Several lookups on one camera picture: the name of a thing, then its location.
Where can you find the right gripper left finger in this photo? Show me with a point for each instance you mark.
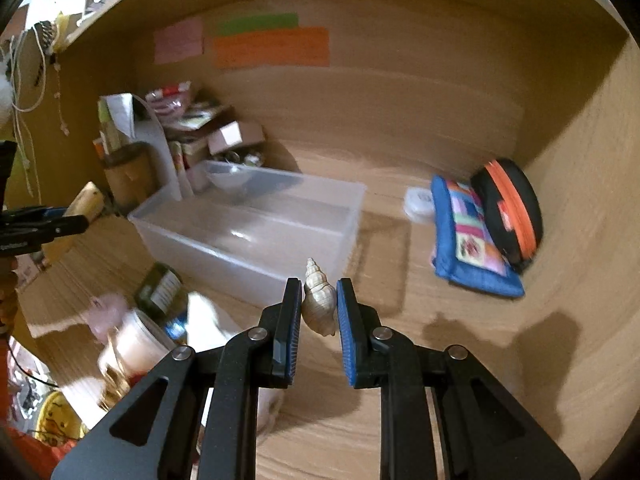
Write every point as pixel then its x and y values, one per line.
pixel 173 425

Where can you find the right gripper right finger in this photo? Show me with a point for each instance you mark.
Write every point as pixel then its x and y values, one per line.
pixel 442 412

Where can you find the cream lotion bottle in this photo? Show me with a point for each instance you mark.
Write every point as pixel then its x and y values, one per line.
pixel 90 203

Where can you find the white candle jar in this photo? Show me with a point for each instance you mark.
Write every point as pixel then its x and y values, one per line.
pixel 135 346

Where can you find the dark green spray bottle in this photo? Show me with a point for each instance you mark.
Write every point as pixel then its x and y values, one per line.
pixel 158 291

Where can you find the spiral seashell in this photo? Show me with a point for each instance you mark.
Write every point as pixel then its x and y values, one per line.
pixel 319 304

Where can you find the brown ceramic mug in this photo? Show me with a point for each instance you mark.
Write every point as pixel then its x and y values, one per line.
pixel 130 175

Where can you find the white paper sheet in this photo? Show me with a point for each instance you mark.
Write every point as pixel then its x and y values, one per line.
pixel 120 107

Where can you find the white file holder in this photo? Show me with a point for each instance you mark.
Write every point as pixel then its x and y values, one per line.
pixel 148 129

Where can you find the stack of booklets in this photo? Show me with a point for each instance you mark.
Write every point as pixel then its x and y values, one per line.
pixel 187 115

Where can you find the clear plastic storage bin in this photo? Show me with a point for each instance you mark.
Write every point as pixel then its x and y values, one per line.
pixel 244 231

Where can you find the black orange zip case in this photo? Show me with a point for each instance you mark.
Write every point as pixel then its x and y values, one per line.
pixel 511 210

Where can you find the small white cardboard box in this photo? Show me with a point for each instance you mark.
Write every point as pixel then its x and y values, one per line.
pixel 235 135

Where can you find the glass bowl with trinkets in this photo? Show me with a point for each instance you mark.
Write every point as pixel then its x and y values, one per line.
pixel 245 157

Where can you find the pink sticky note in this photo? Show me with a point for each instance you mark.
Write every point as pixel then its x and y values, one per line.
pixel 179 41

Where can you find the green sticky note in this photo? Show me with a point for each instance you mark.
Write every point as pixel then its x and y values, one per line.
pixel 256 23

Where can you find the orange sticky note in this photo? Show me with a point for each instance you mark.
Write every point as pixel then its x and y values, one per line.
pixel 300 46

